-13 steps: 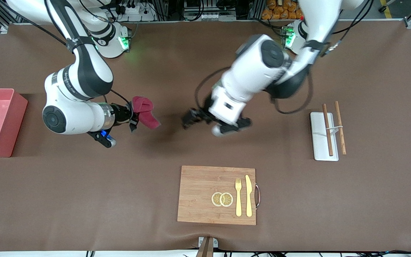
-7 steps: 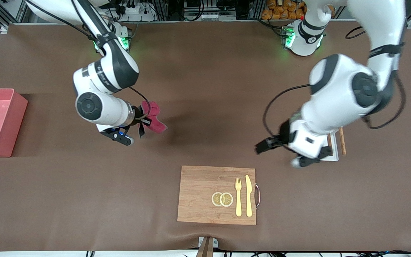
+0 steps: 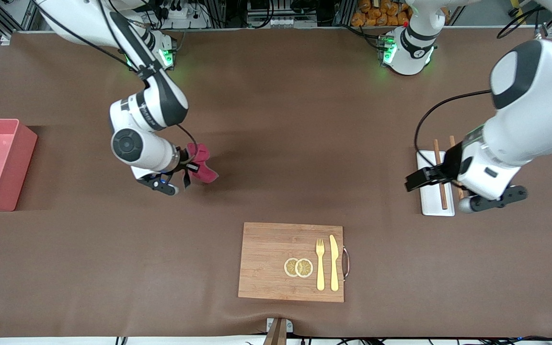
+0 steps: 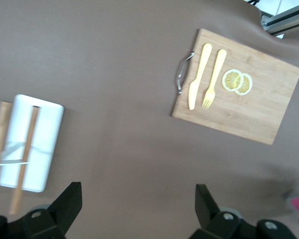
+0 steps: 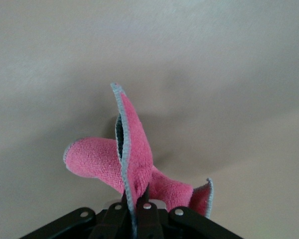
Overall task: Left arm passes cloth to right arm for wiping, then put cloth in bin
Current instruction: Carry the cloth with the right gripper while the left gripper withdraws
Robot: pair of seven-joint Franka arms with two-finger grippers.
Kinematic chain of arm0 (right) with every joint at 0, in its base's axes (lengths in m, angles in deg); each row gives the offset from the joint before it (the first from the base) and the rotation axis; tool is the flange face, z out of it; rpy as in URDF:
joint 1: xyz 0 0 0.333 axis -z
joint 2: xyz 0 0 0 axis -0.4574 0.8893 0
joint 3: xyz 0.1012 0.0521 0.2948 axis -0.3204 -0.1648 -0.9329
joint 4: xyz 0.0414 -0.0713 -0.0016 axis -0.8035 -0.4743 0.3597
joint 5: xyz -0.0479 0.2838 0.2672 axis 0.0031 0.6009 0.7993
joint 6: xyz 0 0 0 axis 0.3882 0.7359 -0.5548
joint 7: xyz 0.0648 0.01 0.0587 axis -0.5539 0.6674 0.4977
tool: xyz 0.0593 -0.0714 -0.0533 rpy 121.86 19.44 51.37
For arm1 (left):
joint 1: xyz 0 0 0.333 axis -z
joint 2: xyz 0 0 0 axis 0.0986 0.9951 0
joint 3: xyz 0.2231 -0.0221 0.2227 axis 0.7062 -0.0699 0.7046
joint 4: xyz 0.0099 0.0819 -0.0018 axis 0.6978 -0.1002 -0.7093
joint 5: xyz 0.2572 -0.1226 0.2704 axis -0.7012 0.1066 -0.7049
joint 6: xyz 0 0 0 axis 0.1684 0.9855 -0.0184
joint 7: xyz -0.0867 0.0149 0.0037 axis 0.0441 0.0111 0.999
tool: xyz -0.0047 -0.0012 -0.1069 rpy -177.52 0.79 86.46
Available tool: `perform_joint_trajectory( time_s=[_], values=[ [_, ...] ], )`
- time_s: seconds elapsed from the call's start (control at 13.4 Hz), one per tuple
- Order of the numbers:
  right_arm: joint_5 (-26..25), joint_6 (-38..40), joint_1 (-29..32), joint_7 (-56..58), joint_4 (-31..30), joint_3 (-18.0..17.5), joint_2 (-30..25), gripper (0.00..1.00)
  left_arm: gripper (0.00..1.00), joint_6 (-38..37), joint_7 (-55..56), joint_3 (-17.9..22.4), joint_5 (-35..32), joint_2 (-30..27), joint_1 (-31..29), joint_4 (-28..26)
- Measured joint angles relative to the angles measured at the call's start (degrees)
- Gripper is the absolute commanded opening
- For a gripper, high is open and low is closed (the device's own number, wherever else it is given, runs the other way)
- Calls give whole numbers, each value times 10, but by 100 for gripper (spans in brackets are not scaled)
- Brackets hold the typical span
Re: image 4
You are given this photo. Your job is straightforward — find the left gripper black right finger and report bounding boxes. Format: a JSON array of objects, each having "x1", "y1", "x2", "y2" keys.
[{"x1": 190, "y1": 183, "x2": 299, "y2": 239}]

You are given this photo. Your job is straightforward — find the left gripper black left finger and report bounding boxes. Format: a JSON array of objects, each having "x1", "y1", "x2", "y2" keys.
[{"x1": 0, "y1": 181, "x2": 83, "y2": 239}]

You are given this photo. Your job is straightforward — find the brown wooden stick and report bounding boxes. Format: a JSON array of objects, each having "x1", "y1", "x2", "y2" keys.
[
  {"x1": 0, "y1": 101, "x2": 13, "y2": 212},
  {"x1": 8, "y1": 106, "x2": 42, "y2": 215}
]

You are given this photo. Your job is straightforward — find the white rectangular tray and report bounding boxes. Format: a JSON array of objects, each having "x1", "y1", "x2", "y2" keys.
[{"x1": 0, "y1": 94, "x2": 65, "y2": 193}]

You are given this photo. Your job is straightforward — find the yellow plastic knife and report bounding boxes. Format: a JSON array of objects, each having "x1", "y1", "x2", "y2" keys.
[{"x1": 188, "y1": 43, "x2": 213, "y2": 111}]

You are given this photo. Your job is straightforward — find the lemon slice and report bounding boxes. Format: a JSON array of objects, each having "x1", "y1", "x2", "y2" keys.
[{"x1": 222, "y1": 69, "x2": 243, "y2": 92}]

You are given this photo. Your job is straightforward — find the brown table cover mat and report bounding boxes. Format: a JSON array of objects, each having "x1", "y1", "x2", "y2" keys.
[{"x1": 0, "y1": 0, "x2": 299, "y2": 239}]

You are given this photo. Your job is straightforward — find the yellow plastic fork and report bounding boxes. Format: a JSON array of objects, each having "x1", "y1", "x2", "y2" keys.
[{"x1": 201, "y1": 49, "x2": 227, "y2": 110}]

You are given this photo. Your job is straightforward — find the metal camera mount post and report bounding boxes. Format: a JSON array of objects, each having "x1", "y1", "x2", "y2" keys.
[{"x1": 260, "y1": 0, "x2": 299, "y2": 38}]

